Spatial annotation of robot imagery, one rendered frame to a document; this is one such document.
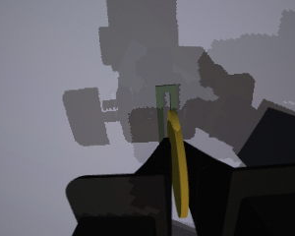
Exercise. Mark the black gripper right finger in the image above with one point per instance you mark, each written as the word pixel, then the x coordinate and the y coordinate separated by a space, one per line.
pixel 216 189

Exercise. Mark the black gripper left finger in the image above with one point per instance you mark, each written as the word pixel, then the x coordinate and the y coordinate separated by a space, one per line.
pixel 147 192

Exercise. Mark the gold coin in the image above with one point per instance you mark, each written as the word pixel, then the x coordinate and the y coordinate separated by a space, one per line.
pixel 179 164

